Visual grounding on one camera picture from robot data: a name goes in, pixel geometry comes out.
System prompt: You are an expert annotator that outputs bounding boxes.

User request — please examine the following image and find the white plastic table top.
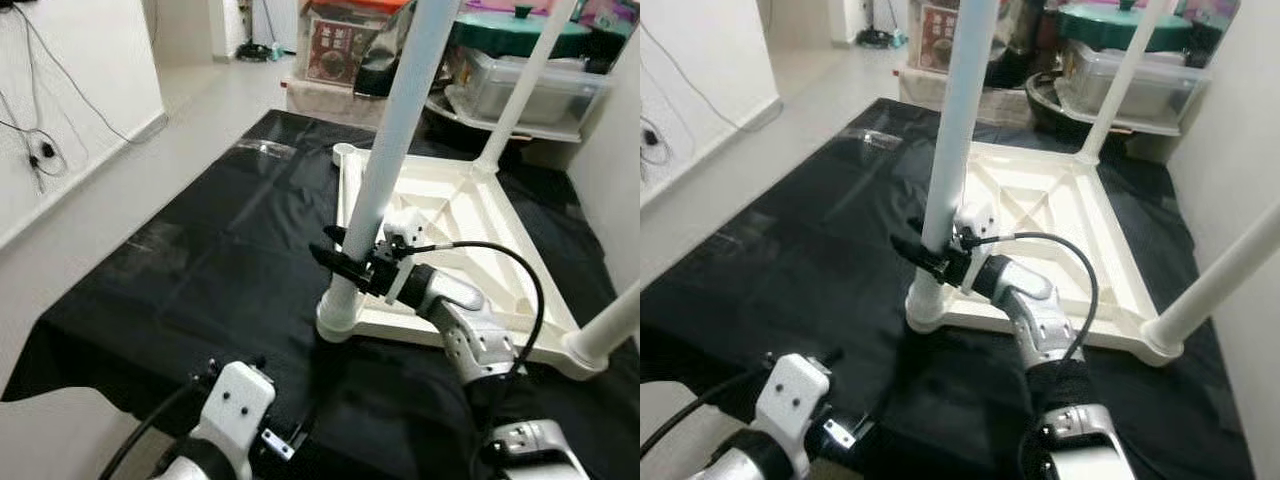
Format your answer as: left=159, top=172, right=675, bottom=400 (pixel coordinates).
left=315, top=143, right=606, bottom=381
left=905, top=140, right=1186, bottom=366

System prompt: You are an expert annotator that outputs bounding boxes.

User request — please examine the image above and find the clear storage box orange lid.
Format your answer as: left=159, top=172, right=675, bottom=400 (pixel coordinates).
left=905, top=0, right=961, bottom=76
left=298, top=0, right=411, bottom=89

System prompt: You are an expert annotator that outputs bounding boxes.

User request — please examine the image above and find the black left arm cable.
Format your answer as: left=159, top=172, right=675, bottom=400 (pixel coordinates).
left=640, top=360, right=771, bottom=461
left=98, top=365, right=216, bottom=480

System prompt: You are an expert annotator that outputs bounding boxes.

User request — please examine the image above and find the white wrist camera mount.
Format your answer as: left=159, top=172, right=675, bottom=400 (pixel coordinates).
left=750, top=352, right=833, bottom=476
left=190, top=360, right=277, bottom=476
left=955, top=200, right=1001, bottom=296
left=380, top=208, right=426, bottom=306

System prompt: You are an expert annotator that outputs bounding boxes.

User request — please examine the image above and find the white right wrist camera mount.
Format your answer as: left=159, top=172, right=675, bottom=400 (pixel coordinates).
left=380, top=208, right=426, bottom=306
left=955, top=200, right=1001, bottom=296

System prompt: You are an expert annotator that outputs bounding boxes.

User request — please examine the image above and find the beige low platform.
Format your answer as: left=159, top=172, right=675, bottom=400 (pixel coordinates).
left=285, top=78, right=401, bottom=129
left=895, top=65, right=1001, bottom=113

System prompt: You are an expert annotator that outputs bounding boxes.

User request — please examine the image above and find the green pot lid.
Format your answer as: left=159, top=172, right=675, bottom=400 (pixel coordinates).
left=452, top=5, right=593, bottom=59
left=1058, top=0, right=1196, bottom=51

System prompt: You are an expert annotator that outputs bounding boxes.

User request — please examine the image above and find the dark metal wok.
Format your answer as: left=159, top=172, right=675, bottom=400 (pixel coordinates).
left=425, top=90, right=521, bottom=151
left=1025, top=75, right=1111, bottom=141

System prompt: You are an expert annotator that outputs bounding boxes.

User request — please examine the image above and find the black tablecloth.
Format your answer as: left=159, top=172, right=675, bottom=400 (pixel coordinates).
left=640, top=98, right=1256, bottom=480
left=0, top=108, right=641, bottom=480

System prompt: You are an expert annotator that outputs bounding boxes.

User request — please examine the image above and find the clear plastic storage box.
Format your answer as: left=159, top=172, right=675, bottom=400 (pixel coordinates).
left=1055, top=40, right=1213, bottom=126
left=445, top=50, right=611, bottom=136

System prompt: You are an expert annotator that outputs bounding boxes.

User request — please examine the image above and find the clear tape strip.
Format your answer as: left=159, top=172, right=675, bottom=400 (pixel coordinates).
left=840, top=128, right=906, bottom=151
left=232, top=138, right=299, bottom=161

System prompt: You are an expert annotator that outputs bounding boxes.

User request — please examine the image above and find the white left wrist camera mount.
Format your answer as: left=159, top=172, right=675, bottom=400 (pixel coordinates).
left=750, top=352, right=833, bottom=476
left=190, top=360, right=277, bottom=476

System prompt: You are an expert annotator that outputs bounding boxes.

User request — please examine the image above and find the clear tape cross patch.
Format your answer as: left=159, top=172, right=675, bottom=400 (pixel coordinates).
left=715, top=215, right=801, bottom=261
left=115, top=220, right=201, bottom=266

